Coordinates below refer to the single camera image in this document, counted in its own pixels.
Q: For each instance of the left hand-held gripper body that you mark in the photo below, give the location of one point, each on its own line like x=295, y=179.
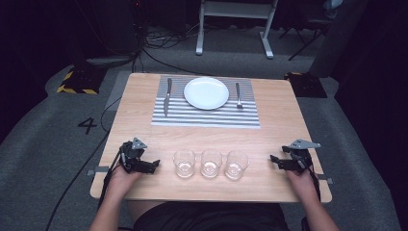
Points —
x=131, y=153

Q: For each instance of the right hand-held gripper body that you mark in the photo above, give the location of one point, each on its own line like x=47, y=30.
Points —
x=301, y=155

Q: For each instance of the person's left hand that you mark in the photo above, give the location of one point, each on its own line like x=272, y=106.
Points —
x=122, y=182

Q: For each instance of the person's right hand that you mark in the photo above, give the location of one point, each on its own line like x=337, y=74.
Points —
x=300, y=185

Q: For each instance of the clear drinking glass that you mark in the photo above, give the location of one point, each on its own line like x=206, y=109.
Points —
x=236, y=166
x=211, y=164
x=184, y=164

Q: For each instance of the grey table clamp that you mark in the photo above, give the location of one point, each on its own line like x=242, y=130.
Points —
x=325, y=179
x=100, y=170

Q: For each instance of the person's leg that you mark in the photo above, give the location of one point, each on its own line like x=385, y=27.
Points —
x=142, y=208

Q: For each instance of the steel table knife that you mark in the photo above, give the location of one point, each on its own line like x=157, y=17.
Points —
x=167, y=97

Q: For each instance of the grey striped placemat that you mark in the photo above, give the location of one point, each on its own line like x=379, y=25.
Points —
x=205, y=118

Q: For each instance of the steel fork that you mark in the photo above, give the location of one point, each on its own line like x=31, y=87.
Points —
x=238, y=94

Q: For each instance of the person's black shorts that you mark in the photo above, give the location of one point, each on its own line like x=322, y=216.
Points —
x=211, y=218

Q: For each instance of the white round plate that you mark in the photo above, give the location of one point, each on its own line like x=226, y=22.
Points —
x=206, y=93

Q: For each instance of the black tripod stand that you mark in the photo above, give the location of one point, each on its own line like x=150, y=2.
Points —
x=306, y=45

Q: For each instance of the grey curtain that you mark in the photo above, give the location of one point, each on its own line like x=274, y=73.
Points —
x=340, y=35

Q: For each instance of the white metal stand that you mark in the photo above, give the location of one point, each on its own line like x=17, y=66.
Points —
x=235, y=9

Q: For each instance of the black yellow striped base plate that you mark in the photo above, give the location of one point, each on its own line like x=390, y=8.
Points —
x=84, y=80

